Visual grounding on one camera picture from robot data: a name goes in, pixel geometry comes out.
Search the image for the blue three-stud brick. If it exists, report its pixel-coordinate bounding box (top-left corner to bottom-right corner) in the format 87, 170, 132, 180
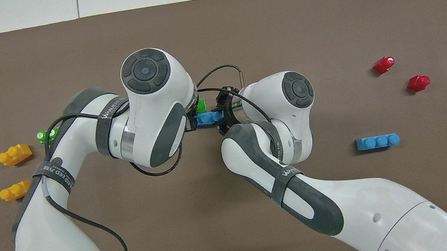
195, 109, 226, 129
355, 132, 401, 152

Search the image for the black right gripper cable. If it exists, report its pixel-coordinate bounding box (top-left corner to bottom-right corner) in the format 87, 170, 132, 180
192, 59, 274, 134

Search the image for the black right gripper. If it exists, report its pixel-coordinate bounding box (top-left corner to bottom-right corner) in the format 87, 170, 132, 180
210, 84, 247, 137

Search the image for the red one-stud brick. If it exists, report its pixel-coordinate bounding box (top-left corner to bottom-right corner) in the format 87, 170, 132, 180
405, 73, 432, 94
372, 55, 396, 76

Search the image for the yellow two-stud brick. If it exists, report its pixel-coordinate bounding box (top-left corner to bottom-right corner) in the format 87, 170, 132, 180
0, 180, 35, 203
0, 142, 34, 168

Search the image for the brown table mat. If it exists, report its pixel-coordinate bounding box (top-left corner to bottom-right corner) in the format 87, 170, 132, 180
0, 0, 447, 251

